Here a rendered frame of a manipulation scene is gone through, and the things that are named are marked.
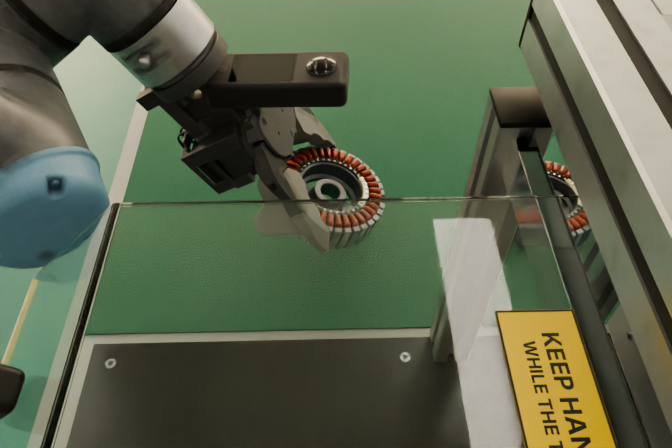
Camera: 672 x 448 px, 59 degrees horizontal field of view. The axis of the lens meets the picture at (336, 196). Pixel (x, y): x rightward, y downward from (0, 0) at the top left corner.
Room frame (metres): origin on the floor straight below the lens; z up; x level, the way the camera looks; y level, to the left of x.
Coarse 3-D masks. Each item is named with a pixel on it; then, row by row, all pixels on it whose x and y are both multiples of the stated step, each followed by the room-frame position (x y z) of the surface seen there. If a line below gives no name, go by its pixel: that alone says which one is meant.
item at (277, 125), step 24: (216, 48) 0.39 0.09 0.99; (192, 72) 0.36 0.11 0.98; (144, 96) 0.38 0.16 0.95; (168, 96) 0.36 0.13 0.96; (192, 96) 0.38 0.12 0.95; (192, 120) 0.38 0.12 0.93; (216, 120) 0.38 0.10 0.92; (240, 120) 0.37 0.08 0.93; (264, 120) 0.37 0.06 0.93; (288, 120) 0.40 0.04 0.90; (216, 144) 0.36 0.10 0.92; (240, 144) 0.36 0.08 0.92; (288, 144) 0.37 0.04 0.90; (192, 168) 0.36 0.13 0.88; (216, 168) 0.36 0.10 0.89; (240, 168) 0.36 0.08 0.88
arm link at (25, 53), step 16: (0, 0) 0.35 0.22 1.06; (16, 0) 0.35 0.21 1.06; (0, 16) 0.34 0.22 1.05; (16, 16) 0.34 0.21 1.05; (32, 16) 0.34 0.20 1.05; (0, 32) 0.33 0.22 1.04; (16, 32) 0.34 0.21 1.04; (32, 32) 0.34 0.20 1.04; (48, 32) 0.34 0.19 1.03; (0, 48) 0.31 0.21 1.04; (16, 48) 0.32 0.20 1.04; (32, 48) 0.33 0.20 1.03; (48, 48) 0.34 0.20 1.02; (64, 48) 0.35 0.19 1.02; (32, 64) 0.31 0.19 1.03; (48, 64) 0.33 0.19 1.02
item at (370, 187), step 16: (288, 160) 0.41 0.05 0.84; (304, 160) 0.41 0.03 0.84; (320, 160) 0.42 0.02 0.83; (336, 160) 0.42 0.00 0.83; (352, 160) 0.43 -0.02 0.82; (304, 176) 0.40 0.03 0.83; (320, 176) 0.42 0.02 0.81; (336, 176) 0.42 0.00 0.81; (352, 176) 0.41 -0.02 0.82; (368, 176) 0.41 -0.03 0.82; (320, 192) 0.38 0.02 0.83; (336, 192) 0.39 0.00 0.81; (352, 192) 0.40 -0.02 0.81; (368, 192) 0.39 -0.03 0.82
